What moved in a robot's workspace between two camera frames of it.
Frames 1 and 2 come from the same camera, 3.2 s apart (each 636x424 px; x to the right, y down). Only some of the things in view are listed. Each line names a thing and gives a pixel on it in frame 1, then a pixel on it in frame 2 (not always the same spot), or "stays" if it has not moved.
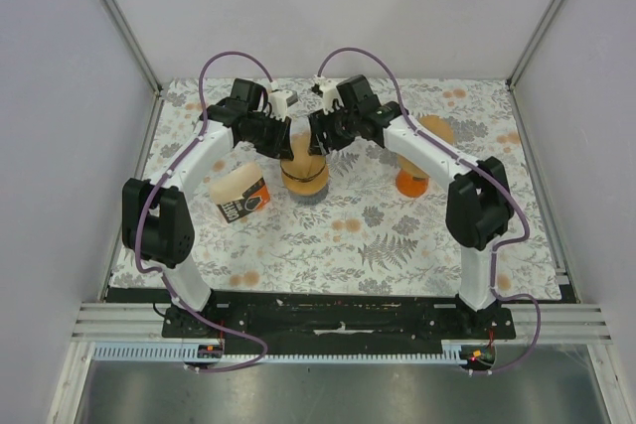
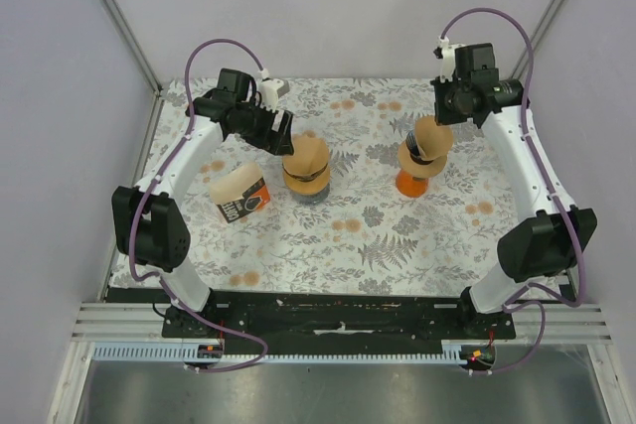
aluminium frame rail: [135, 321] stays
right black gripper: [318, 126] to [442, 117]
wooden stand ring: [308, 187] stays
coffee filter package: [238, 189] stays
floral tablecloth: [346, 202] stays
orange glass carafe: [414, 171] to [408, 185]
